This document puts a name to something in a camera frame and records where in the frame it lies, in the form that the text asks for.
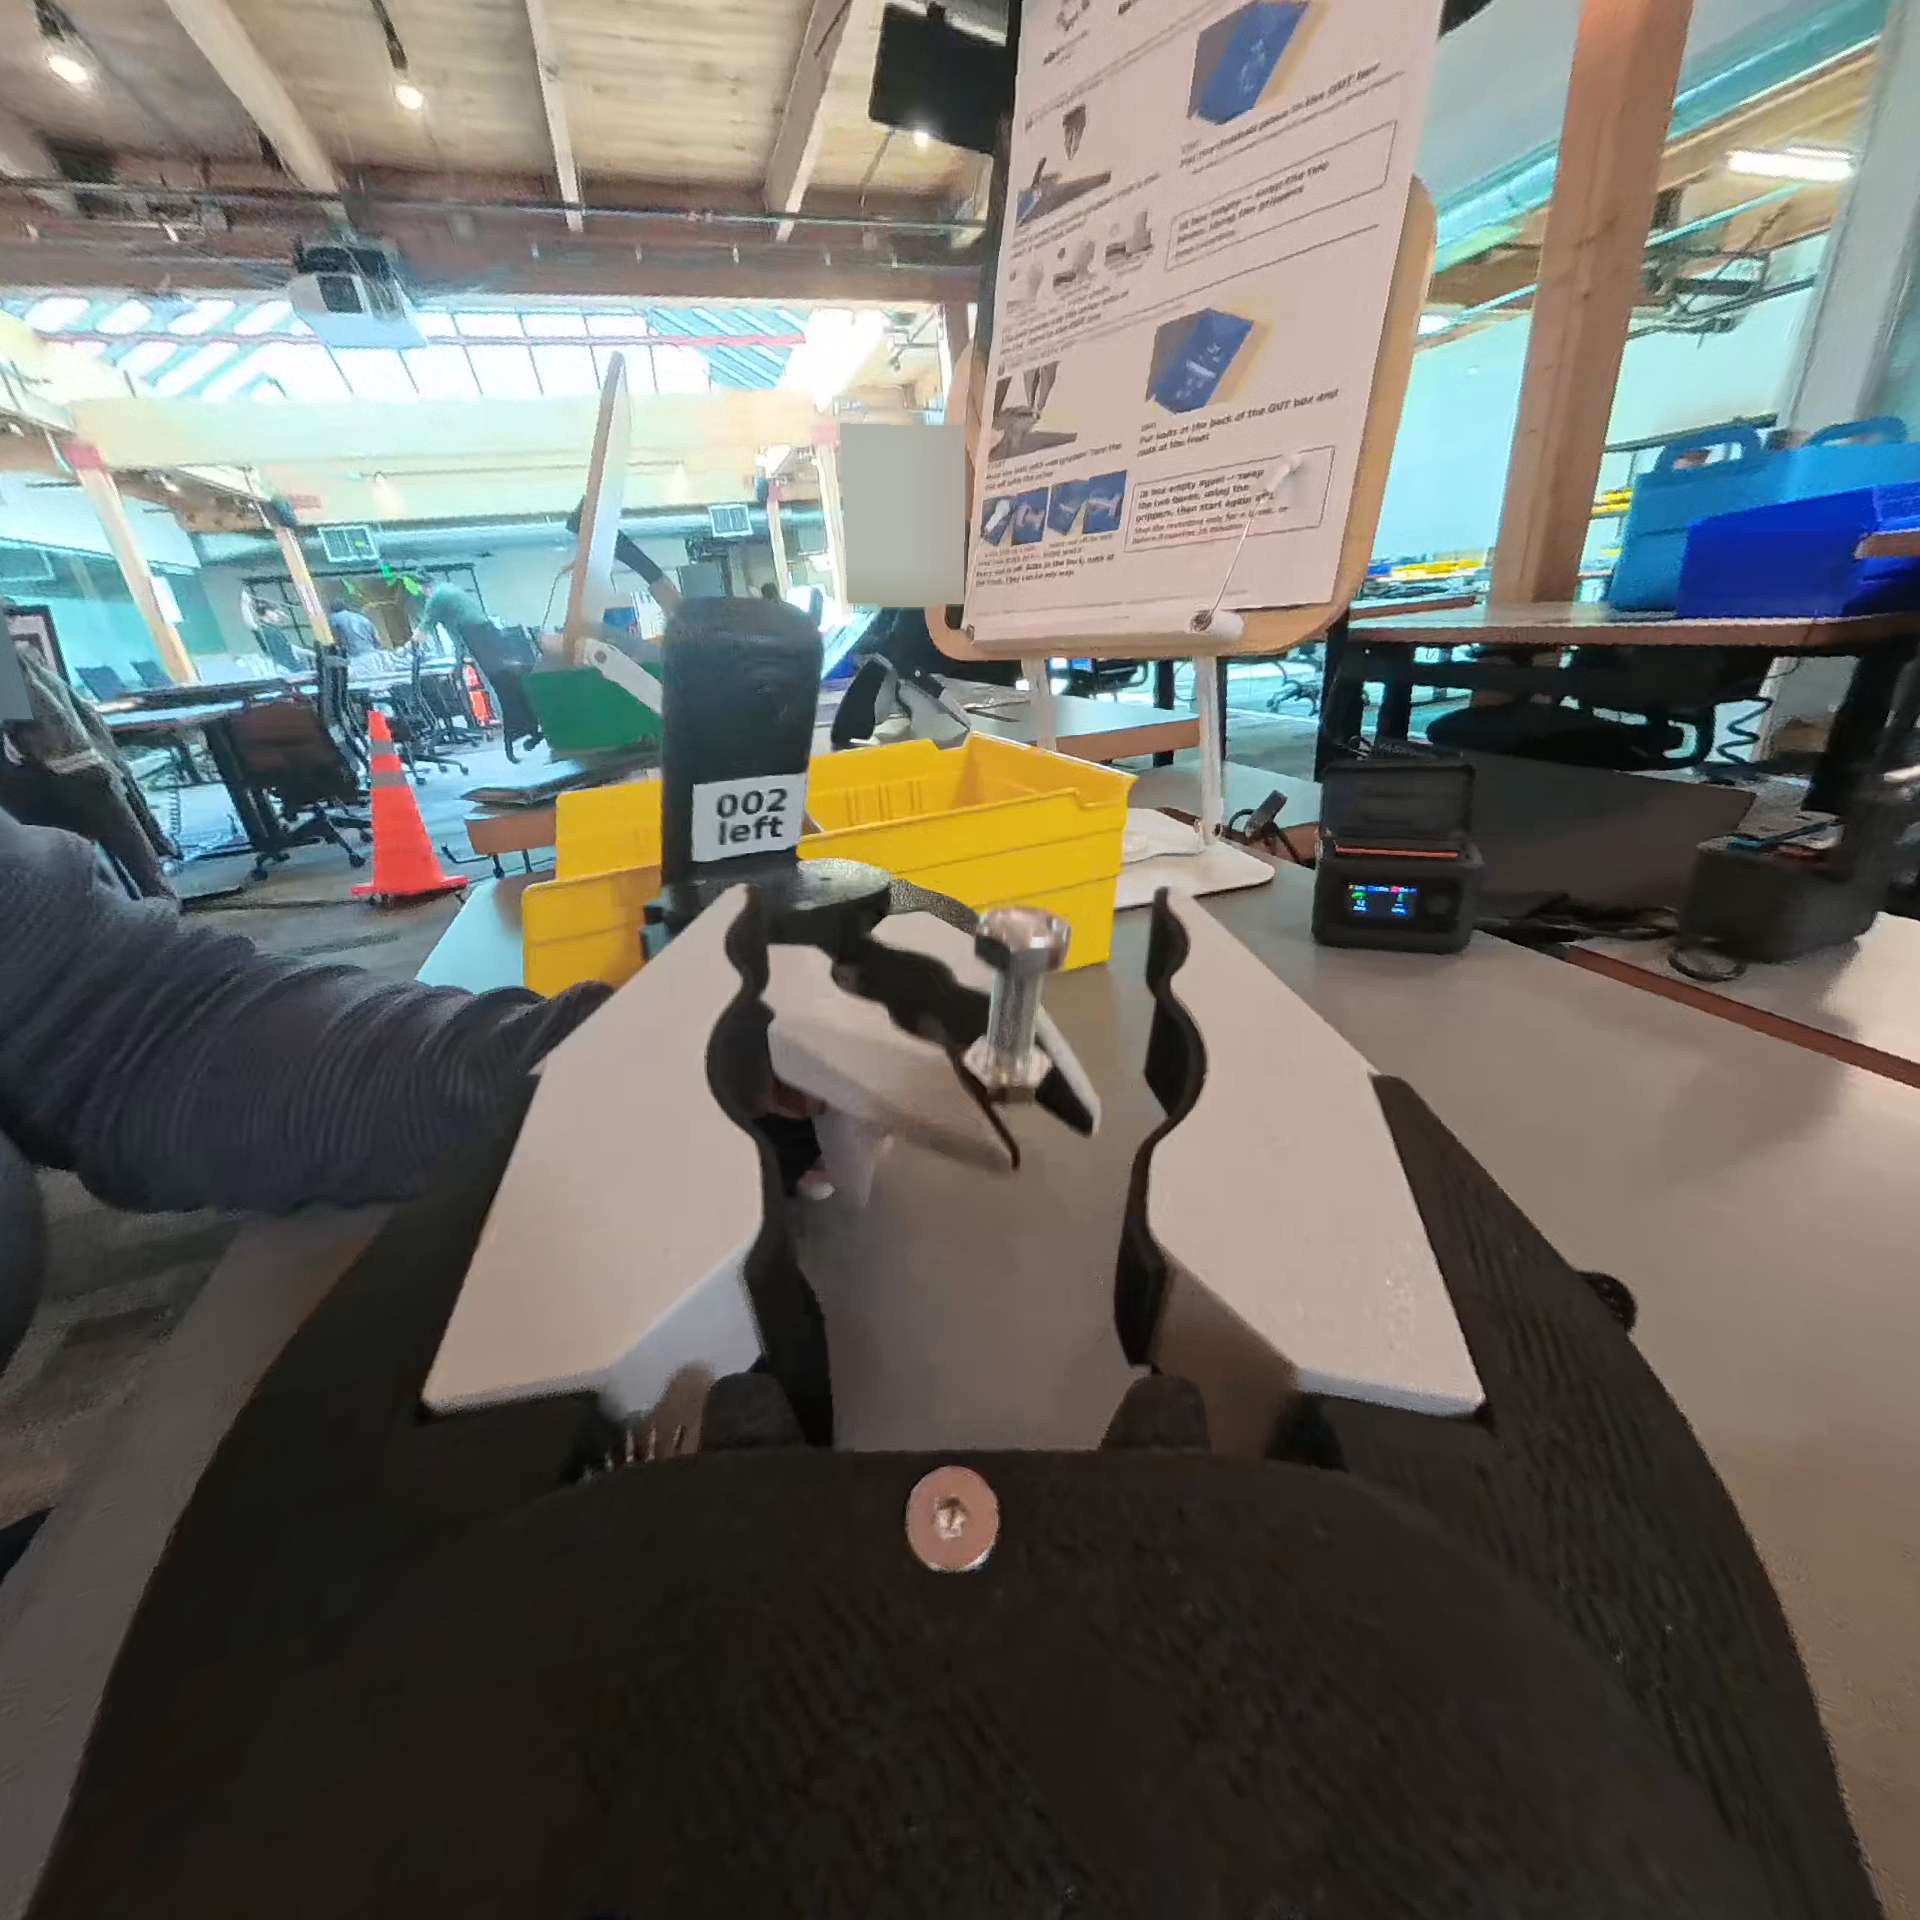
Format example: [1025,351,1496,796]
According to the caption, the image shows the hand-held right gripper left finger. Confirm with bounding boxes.
[422,885,839,1449]

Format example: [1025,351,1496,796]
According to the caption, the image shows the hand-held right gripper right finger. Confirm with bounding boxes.
[1114,885,1491,1453]

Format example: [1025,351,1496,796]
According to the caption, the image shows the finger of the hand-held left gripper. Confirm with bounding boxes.
[762,944,1030,1174]
[862,902,1107,1135]

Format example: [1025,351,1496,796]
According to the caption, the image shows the silver hex bolt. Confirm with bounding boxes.
[961,902,1076,1105]

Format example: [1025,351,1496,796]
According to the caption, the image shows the yellow plastic bin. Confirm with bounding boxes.
[519,777,673,1001]
[802,732,1137,965]

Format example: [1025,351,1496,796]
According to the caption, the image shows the person's left forearm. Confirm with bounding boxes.
[0,807,616,1221]

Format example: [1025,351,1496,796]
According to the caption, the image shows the orange traffic cone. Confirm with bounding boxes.
[352,708,472,904]

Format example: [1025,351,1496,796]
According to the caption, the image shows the black display device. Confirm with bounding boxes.
[1313,753,1489,953]

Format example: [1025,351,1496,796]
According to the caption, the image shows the black office chair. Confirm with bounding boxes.
[224,697,374,883]

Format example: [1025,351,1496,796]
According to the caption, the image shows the black box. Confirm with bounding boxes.
[1678,830,1874,966]

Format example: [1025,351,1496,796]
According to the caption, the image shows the ceiling projector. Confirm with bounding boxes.
[288,231,430,350]

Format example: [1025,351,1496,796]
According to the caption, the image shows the printed instruction sheet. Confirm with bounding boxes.
[966,0,1446,639]

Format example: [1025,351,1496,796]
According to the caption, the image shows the black ceiling speaker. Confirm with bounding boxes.
[866,0,1025,156]

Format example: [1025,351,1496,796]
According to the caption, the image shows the dark jacket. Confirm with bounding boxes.
[0,599,183,902]

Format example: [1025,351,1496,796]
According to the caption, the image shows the dark wooden desk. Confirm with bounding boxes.
[1320,596,1920,817]

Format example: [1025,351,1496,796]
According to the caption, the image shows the wooden clipboard stand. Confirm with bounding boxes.
[922,0,1446,911]

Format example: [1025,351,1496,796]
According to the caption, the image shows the blue plastic tote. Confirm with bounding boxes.
[1612,421,1920,607]

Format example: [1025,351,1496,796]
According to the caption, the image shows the blue plastic box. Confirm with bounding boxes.
[1678,481,1920,620]

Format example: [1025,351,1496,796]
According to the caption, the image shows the wooden post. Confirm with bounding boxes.
[1489,0,1696,607]

